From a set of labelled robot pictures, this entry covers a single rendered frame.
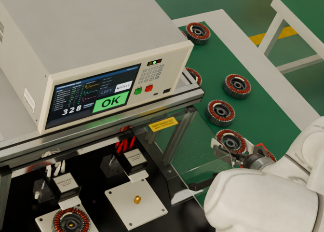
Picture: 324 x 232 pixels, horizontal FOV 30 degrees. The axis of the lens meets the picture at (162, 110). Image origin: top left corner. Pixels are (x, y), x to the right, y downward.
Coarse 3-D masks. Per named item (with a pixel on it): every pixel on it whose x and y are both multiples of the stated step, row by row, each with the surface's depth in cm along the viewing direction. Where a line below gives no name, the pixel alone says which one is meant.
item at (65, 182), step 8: (40, 168) 176; (56, 176) 173; (64, 176) 174; (72, 176) 175; (48, 184) 174; (56, 184) 171; (64, 184) 172; (72, 184) 173; (56, 192) 171; (64, 192) 170; (72, 192) 172; (56, 200) 172; (64, 200) 173; (72, 200) 174; (80, 200) 175; (64, 208) 172
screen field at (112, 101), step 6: (114, 96) 163; (120, 96) 165; (126, 96) 167; (96, 102) 160; (102, 102) 162; (108, 102) 164; (114, 102) 165; (120, 102) 167; (96, 108) 162; (102, 108) 164
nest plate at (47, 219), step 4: (80, 204) 186; (60, 208) 183; (80, 208) 185; (52, 212) 181; (40, 216) 179; (44, 216) 179; (48, 216) 180; (52, 216) 180; (88, 216) 184; (36, 220) 178; (40, 220) 178; (44, 220) 178; (48, 220) 179; (52, 220) 179; (40, 224) 177; (44, 224) 177; (48, 224) 178; (64, 224) 179; (92, 224) 182; (40, 228) 177; (44, 228) 177; (48, 228) 177; (92, 228) 181
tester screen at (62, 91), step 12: (120, 72) 156; (132, 72) 159; (72, 84) 148; (84, 84) 151; (96, 84) 154; (108, 84) 157; (60, 96) 149; (72, 96) 152; (84, 96) 155; (96, 96) 158; (108, 96) 161; (60, 108) 153; (84, 108) 159; (108, 108) 166; (48, 120) 154
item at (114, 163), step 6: (108, 156) 196; (114, 156) 196; (102, 162) 196; (108, 162) 194; (114, 162) 195; (102, 168) 197; (108, 168) 194; (114, 168) 194; (120, 168) 196; (108, 174) 195; (114, 174) 197
